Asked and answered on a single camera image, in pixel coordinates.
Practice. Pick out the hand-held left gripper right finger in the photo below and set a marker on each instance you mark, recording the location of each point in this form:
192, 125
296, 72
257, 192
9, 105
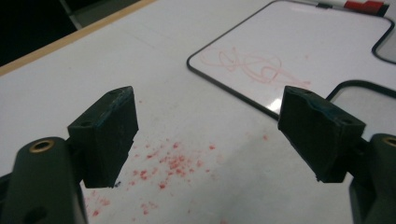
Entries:
317, 137

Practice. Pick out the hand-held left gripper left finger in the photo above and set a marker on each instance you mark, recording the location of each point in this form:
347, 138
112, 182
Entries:
104, 140

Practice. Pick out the white whiteboard with black rim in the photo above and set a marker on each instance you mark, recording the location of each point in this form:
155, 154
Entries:
289, 34

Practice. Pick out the red and black marker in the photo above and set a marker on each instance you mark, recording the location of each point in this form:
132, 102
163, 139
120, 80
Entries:
362, 6

